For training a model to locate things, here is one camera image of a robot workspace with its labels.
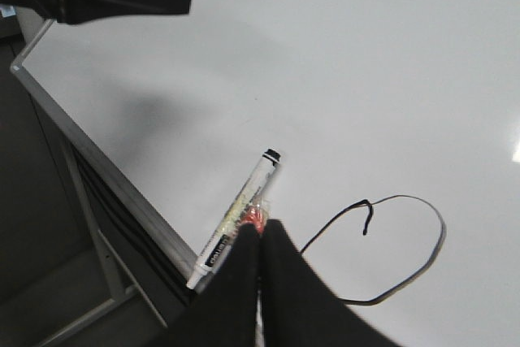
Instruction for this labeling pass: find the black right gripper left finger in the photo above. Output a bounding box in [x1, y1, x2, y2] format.
[160, 223, 260, 346]

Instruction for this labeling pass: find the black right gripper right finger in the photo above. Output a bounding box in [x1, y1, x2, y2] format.
[260, 219, 397, 346]

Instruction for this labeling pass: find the red round magnet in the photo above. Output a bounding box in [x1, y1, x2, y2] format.
[241, 205, 269, 235]

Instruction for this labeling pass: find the white black whiteboard marker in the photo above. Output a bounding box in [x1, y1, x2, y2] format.
[186, 149, 281, 290]

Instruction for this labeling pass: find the grey metal table frame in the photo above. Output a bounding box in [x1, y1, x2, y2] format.
[0, 5, 196, 347]

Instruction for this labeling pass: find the white whiteboard with aluminium frame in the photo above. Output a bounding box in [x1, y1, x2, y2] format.
[23, 0, 519, 346]

